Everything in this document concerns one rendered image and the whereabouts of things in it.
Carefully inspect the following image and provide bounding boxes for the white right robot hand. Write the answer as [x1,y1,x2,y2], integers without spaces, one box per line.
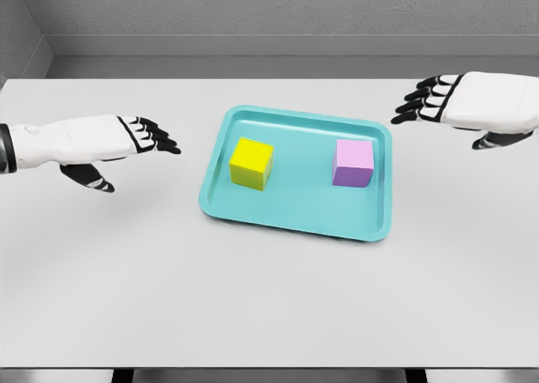
[390,71,539,151]

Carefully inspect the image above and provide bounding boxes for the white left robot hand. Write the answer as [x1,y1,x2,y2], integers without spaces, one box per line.
[49,114,183,194]

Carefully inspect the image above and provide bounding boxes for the purple cube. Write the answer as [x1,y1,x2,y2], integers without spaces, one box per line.
[331,138,376,189]

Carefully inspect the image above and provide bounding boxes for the yellow cube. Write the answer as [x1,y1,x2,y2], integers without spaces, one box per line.
[228,136,275,192]

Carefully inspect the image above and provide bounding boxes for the teal rectangular tray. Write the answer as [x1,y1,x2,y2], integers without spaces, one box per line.
[197,104,393,244]

